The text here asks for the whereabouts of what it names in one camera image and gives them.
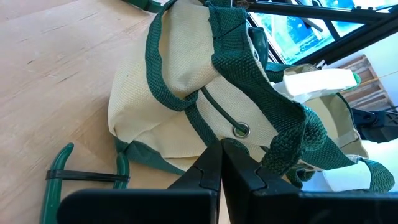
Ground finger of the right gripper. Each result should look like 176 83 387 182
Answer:
351 108 398 144

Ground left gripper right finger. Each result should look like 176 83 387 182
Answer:
221 138 301 224

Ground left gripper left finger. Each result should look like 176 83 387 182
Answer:
169 140 223 192

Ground beige green-trimmed gardening bag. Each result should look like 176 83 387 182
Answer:
107 0 396 194

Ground green-handled strapped garden snips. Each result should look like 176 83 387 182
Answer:
39 142 131 224

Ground black aluminium table frame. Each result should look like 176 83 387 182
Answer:
231 0 398 65

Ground green garden tool handle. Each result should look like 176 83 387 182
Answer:
248 26 270 68

